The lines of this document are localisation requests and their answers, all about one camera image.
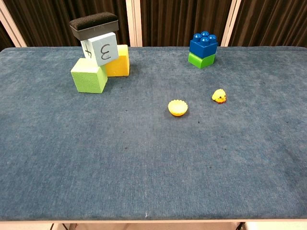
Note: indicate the yellow toy chick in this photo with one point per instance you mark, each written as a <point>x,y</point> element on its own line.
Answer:
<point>218,95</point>

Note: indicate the black whiteboard eraser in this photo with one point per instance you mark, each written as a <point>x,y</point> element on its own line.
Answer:
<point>93,21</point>

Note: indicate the yellow foam cube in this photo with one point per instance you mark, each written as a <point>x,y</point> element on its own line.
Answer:
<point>117,65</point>

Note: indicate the yellow scalloped plastic cup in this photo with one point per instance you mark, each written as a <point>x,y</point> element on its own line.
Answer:
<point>177,109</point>

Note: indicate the blue studded building brick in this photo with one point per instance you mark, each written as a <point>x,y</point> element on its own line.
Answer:
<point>202,49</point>

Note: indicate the green building brick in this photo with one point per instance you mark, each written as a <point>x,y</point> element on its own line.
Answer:
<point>200,61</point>

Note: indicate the green foam cube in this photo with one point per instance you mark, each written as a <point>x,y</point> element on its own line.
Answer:
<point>87,79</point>

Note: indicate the light blue numbered foam cube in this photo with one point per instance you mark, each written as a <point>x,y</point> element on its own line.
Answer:
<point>105,51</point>

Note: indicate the blue table cloth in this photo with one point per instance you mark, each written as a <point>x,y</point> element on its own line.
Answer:
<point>144,155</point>

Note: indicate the dark brown curtain panel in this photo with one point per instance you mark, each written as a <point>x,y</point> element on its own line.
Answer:
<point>48,19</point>
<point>177,19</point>
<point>273,24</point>

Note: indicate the white frame post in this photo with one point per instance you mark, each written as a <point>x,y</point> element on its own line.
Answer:
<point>230,24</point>
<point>10,22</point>
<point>133,24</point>

